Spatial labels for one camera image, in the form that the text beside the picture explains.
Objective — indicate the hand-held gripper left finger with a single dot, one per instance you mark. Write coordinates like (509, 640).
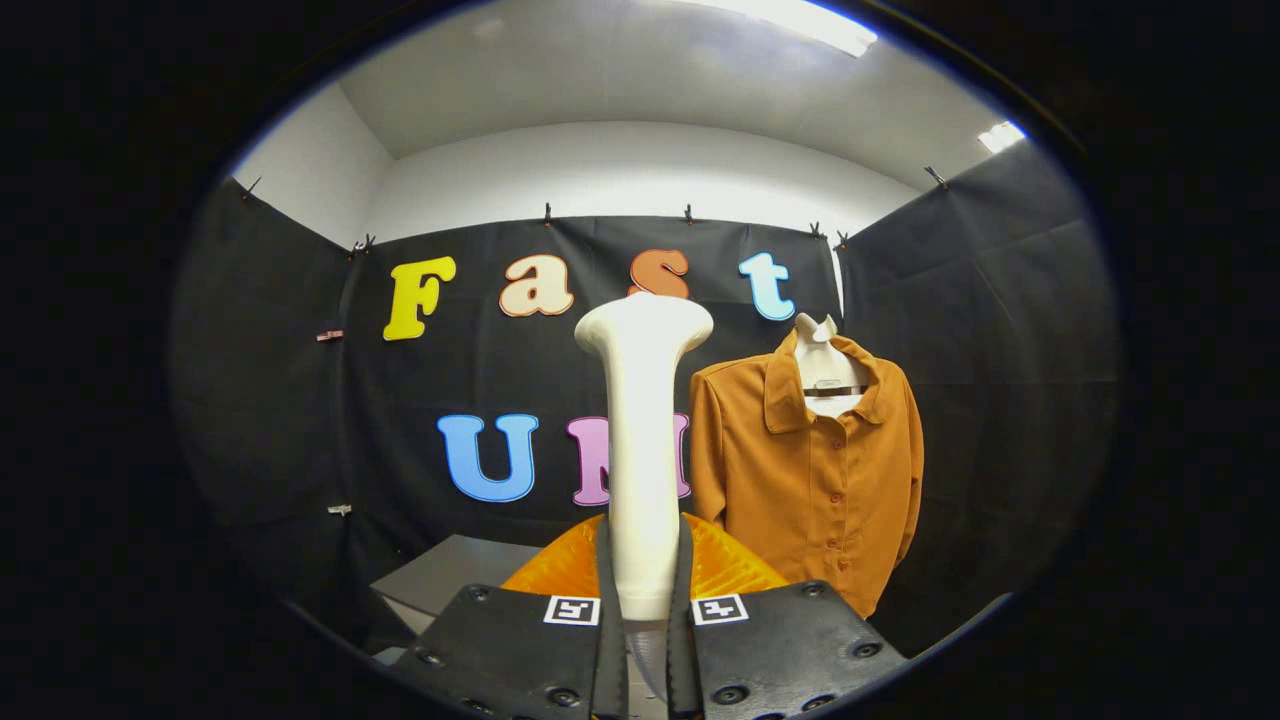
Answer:
(500, 650)

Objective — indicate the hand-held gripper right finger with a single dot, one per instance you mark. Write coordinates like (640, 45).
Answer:
(790, 650)

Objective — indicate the orange button shirt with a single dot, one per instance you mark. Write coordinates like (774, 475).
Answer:
(810, 490)

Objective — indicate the white garment steamer head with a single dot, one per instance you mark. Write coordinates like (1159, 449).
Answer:
(640, 450)

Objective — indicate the white clothes hanger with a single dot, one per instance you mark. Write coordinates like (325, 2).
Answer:
(825, 365)

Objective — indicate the grey cabinet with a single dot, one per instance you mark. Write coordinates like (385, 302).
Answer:
(455, 575)

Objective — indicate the row of black cloth clips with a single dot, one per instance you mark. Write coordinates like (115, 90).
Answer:
(547, 213)

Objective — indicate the small ceiling light panel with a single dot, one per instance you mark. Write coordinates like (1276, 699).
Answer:
(1002, 136)

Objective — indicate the long ceiling light panel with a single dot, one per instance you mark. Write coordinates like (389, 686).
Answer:
(800, 20)

